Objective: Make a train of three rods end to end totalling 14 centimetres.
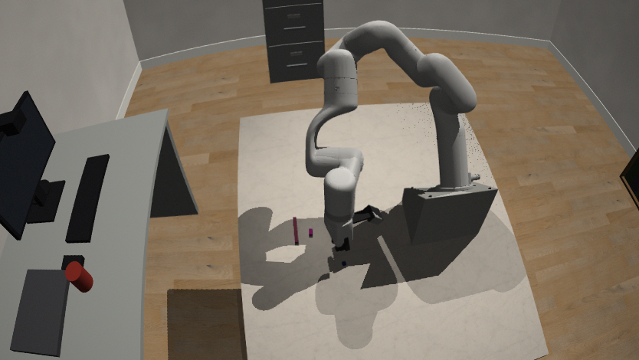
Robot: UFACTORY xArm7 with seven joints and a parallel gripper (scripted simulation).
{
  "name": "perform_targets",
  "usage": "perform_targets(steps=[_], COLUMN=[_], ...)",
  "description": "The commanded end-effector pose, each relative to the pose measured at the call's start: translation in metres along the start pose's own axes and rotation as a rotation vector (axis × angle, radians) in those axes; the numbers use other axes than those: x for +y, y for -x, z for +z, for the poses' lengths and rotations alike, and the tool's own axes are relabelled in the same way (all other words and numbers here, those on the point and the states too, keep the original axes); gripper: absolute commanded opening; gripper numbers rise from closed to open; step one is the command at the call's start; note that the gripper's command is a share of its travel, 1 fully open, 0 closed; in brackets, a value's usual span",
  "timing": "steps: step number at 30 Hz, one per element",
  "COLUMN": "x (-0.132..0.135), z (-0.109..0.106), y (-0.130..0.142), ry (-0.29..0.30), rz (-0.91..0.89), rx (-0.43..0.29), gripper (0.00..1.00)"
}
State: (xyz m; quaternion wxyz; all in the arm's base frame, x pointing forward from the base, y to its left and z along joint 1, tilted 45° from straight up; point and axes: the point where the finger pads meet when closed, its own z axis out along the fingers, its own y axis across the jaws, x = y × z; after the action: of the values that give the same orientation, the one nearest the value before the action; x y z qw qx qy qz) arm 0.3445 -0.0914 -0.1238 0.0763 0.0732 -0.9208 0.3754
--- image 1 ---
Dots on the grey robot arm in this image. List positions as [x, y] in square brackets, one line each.
[451, 93]

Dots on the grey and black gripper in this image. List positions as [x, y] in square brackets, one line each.
[340, 233]

